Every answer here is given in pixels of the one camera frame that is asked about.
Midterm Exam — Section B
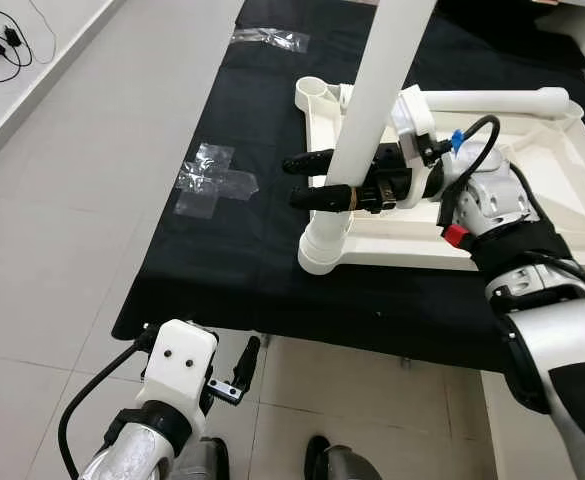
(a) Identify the clear tape strip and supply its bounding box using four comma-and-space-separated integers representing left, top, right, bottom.
230, 28, 311, 53

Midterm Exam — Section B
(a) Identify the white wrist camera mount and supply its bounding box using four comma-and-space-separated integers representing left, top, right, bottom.
390, 85, 438, 166
142, 320, 219, 406

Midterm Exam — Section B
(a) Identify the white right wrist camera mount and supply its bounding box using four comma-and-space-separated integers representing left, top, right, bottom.
390, 85, 438, 166

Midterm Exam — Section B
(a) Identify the grey left robot foot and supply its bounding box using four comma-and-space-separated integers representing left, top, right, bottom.
172, 437, 231, 480

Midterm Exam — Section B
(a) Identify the grey right robot foot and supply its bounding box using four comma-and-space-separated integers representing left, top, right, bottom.
305, 435, 383, 480

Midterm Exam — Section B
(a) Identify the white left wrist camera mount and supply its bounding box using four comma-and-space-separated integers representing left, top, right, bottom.
142, 320, 219, 406

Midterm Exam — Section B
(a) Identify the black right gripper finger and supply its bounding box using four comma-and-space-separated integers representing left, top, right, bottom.
282, 150, 341, 177
289, 183, 361, 213

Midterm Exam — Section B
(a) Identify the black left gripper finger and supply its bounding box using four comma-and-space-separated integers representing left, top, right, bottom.
232, 336, 263, 393

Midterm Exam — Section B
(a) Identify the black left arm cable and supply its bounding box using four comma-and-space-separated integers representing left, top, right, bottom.
57, 335, 153, 480

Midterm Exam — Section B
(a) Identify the grey robot foot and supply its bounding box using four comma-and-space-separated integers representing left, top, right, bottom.
172, 437, 231, 480
305, 435, 383, 480

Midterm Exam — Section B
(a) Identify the black wall cable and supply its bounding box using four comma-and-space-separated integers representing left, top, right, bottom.
0, 0, 58, 86

